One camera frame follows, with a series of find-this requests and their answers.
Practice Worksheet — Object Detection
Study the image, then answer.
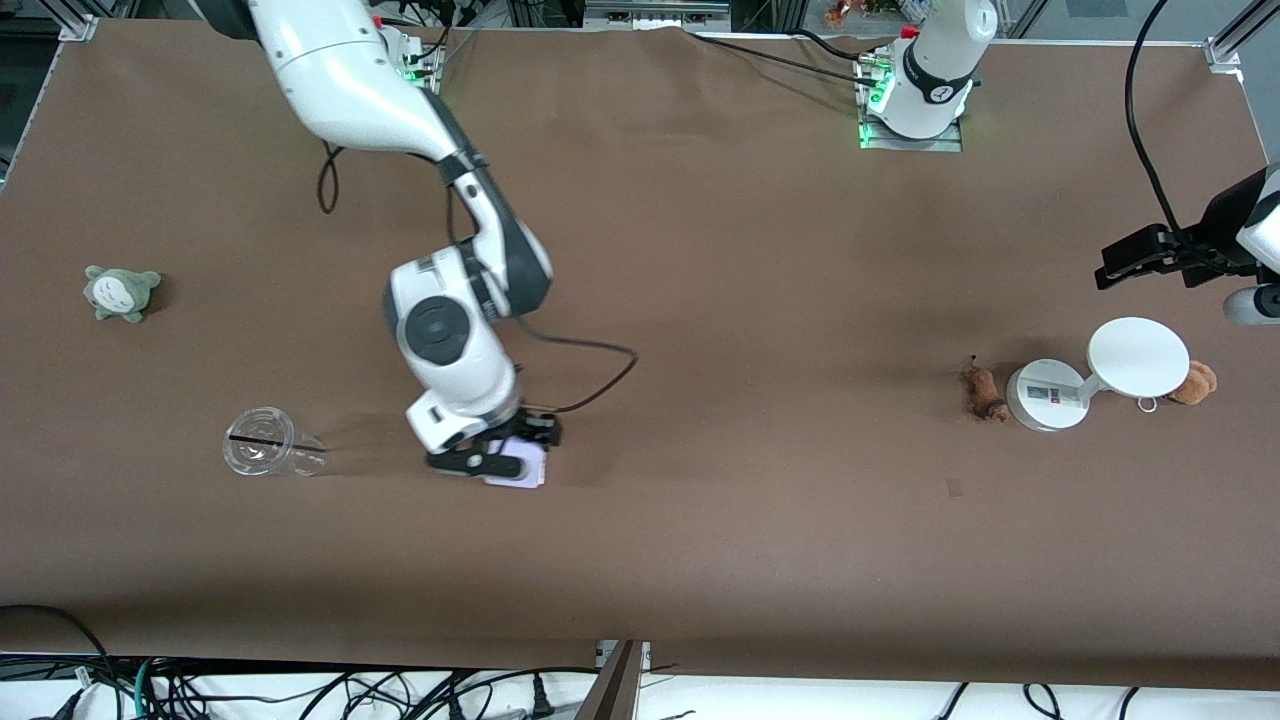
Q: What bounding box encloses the lavender square box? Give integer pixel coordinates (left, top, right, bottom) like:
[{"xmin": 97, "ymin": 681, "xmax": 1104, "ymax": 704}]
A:
[{"xmin": 485, "ymin": 440, "xmax": 548, "ymax": 489}]

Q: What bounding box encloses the small brown plush toy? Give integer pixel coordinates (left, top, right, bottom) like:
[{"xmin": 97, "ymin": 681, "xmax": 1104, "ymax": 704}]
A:
[{"xmin": 962, "ymin": 356, "xmax": 1010, "ymax": 422}]

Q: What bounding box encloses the white round desk lamp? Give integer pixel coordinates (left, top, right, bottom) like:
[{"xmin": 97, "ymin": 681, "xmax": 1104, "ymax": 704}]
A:
[{"xmin": 1005, "ymin": 317, "xmax": 1191, "ymax": 433}]

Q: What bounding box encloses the brown paper table cover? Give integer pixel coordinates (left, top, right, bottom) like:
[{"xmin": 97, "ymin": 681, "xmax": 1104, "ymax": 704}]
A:
[{"xmin": 0, "ymin": 20, "xmax": 1280, "ymax": 691}]

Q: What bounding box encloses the clear plastic cup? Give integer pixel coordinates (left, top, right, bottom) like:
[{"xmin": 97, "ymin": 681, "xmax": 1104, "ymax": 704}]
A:
[{"xmin": 222, "ymin": 406, "xmax": 329, "ymax": 478}]

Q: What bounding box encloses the black straw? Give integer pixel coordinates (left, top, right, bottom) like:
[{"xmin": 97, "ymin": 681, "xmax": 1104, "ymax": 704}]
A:
[{"xmin": 228, "ymin": 433, "xmax": 327, "ymax": 454}]

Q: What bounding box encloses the grey totoro plush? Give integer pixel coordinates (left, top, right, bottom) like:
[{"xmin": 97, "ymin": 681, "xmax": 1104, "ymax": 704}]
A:
[{"xmin": 83, "ymin": 265, "xmax": 162, "ymax": 324}]

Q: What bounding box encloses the silver metal bar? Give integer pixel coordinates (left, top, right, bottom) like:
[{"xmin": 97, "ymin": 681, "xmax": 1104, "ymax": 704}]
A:
[{"xmin": 585, "ymin": 0, "xmax": 732, "ymax": 29}]

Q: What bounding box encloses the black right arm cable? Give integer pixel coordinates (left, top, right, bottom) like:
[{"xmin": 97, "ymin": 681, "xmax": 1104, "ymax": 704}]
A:
[{"xmin": 317, "ymin": 140, "xmax": 641, "ymax": 414}]

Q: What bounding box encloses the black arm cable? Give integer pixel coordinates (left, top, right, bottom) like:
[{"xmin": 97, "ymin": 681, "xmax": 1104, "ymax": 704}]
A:
[
  {"xmin": 317, "ymin": 140, "xmax": 641, "ymax": 414},
  {"xmin": 1124, "ymin": 0, "xmax": 1203, "ymax": 253}
]

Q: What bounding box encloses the brown teddy keychain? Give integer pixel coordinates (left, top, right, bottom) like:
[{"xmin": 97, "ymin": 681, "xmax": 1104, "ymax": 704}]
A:
[{"xmin": 1138, "ymin": 361, "xmax": 1219, "ymax": 413}]

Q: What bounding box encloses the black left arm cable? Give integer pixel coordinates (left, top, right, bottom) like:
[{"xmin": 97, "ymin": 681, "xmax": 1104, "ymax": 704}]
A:
[{"xmin": 1124, "ymin": 0, "xmax": 1203, "ymax": 253}]

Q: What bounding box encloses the aluminium frame corner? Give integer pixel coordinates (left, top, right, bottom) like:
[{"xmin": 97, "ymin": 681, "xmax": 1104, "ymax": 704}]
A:
[{"xmin": 1205, "ymin": 0, "xmax": 1280, "ymax": 74}]

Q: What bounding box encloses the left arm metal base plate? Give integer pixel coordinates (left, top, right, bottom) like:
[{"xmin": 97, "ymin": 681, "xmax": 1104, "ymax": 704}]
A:
[{"xmin": 857, "ymin": 55, "xmax": 964, "ymax": 153}]

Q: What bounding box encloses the aluminium profile post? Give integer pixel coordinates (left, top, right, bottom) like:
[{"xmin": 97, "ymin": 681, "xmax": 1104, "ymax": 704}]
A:
[{"xmin": 575, "ymin": 640, "xmax": 652, "ymax": 720}]

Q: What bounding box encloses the black table cable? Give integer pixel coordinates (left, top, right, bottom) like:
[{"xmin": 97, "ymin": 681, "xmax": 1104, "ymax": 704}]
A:
[
  {"xmin": 790, "ymin": 28, "xmax": 883, "ymax": 65},
  {"xmin": 690, "ymin": 34, "xmax": 873, "ymax": 85}
]

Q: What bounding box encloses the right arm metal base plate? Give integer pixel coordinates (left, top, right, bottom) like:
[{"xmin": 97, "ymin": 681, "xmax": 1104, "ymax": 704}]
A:
[{"xmin": 398, "ymin": 28, "xmax": 442, "ymax": 93}]

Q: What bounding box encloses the black looped floor cable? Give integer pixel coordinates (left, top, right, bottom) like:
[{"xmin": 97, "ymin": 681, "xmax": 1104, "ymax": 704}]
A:
[{"xmin": 0, "ymin": 604, "xmax": 113, "ymax": 693}]

